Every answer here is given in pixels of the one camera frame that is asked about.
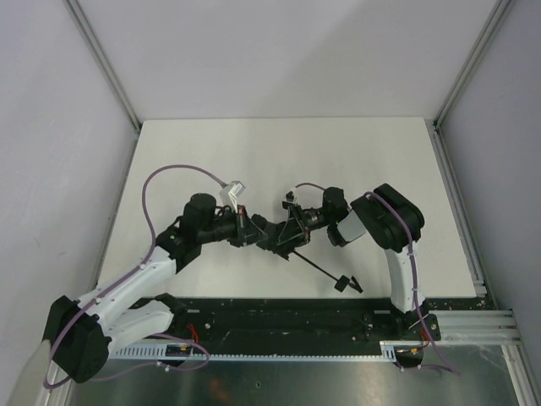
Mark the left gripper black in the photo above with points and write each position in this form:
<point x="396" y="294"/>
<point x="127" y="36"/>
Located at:
<point x="242" y="230"/>

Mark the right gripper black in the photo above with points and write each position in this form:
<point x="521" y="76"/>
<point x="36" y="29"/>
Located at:
<point x="296" y="224"/>

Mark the black folding umbrella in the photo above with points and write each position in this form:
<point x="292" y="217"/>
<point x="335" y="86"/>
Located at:
<point x="319" y="221"/>

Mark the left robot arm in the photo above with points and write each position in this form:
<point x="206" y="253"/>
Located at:
<point x="86" y="331"/>

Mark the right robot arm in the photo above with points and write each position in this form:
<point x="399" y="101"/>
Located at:
<point x="392" y="221"/>

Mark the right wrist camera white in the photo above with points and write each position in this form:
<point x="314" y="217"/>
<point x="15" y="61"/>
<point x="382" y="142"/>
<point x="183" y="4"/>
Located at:
<point x="290" y="198"/>

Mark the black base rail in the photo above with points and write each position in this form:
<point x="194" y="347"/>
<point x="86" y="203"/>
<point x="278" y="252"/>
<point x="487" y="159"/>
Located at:
<point x="265" y="324"/>

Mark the grey slotted cable duct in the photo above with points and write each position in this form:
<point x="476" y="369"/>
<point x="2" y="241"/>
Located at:
<point x="371" y="352"/>

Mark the right aluminium frame post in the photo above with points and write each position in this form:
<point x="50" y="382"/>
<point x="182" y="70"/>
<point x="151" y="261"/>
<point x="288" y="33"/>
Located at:
<point x="486" y="36"/>

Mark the aluminium frame post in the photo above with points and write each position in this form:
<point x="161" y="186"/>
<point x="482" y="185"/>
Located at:
<point x="486" y="36"/>
<point x="103" y="63"/>

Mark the left aluminium frame post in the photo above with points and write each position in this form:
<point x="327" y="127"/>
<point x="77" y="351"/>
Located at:
<point x="103" y="63"/>

